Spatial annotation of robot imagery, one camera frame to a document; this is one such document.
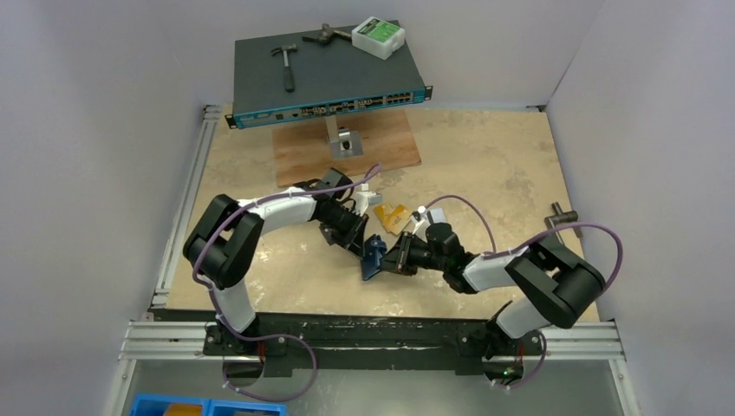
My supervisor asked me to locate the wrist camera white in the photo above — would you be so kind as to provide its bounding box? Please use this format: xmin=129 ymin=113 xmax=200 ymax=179
xmin=411 ymin=205 xmax=429 ymax=234
xmin=352 ymin=183 xmax=383 ymax=216

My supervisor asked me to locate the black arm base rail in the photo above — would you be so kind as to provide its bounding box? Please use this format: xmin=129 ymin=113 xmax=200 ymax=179
xmin=204 ymin=313 xmax=543 ymax=380

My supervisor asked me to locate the dark metal tool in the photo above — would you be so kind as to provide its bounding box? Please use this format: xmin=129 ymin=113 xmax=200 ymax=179
xmin=302 ymin=23 xmax=352 ymax=45

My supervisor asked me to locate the metal stand bracket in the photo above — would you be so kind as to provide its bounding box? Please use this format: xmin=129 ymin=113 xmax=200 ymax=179
xmin=325 ymin=115 xmax=364 ymax=159

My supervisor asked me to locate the brown wooden board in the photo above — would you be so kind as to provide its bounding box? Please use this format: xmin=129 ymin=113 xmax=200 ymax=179
xmin=272 ymin=110 xmax=421 ymax=187

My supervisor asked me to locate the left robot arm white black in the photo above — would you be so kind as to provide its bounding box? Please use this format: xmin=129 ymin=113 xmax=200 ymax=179
xmin=183 ymin=166 xmax=380 ymax=354

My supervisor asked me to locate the metal door handle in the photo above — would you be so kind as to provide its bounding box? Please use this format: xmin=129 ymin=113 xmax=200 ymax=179
xmin=543 ymin=201 xmax=579 ymax=230

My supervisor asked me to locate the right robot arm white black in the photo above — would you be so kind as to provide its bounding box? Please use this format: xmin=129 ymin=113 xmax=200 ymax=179
xmin=363 ymin=223 xmax=606 ymax=353

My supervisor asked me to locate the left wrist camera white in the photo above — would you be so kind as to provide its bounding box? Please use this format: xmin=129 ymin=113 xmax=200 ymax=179
xmin=352 ymin=183 xmax=383 ymax=216

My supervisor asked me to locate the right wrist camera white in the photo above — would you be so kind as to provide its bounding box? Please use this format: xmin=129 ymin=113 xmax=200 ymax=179
xmin=411 ymin=205 xmax=429 ymax=234

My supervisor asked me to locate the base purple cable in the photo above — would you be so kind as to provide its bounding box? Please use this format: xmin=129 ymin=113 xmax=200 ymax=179
xmin=221 ymin=335 xmax=319 ymax=404

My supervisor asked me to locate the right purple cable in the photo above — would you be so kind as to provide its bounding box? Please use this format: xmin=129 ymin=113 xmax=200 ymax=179
xmin=421 ymin=195 xmax=624 ymax=322

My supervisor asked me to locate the white green electrical box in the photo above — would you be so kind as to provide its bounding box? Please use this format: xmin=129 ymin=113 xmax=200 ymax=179
xmin=351 ymin=16 xmax=406 ymax=60

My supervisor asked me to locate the blue plastic bin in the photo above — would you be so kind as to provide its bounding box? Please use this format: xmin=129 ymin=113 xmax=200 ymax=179
xmin=128 ymin=393 xmax=289 ymax=416

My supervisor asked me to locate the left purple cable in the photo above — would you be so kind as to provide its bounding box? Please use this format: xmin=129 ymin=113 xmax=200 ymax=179
xmin=192 ymin=162 xmax=384 ymax=346

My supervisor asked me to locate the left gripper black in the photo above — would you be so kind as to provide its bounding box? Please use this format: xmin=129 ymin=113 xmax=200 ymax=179
xmin=318 ymin=205 xmax=368 ymax=260

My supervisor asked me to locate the aluminium frame rail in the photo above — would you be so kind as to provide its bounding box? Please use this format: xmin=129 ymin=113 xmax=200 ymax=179
xmin=118 ymin=322 xmax=625 ymax=361

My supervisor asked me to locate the small black hammer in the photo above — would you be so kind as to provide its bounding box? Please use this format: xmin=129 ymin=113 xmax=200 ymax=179
xmin=270 ymin=43 xmax=298 ymax=93

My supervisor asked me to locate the blue leather card holder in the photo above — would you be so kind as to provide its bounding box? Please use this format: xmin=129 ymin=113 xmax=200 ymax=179
xmin=361 ymin=234 xmax=387 ymax=282

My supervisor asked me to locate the blue network switch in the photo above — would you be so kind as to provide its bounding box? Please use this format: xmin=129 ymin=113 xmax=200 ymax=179
xmin=225 ymin=31 xmax=433 ymax=129

